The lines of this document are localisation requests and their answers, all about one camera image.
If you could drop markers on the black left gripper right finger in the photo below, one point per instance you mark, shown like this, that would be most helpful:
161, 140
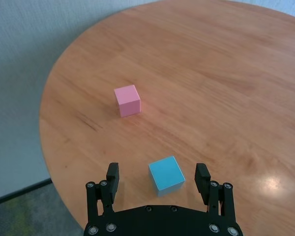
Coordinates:
202, 182

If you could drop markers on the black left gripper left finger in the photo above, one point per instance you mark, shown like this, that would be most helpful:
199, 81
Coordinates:
111, 182

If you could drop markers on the black floor baseboard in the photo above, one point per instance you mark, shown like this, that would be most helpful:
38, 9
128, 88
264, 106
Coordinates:
19, 193

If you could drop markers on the pink cube block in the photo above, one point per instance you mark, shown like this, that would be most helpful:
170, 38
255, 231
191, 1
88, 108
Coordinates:
127, 102

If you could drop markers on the blue cube block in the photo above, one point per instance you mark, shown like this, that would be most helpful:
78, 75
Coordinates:
166, 175

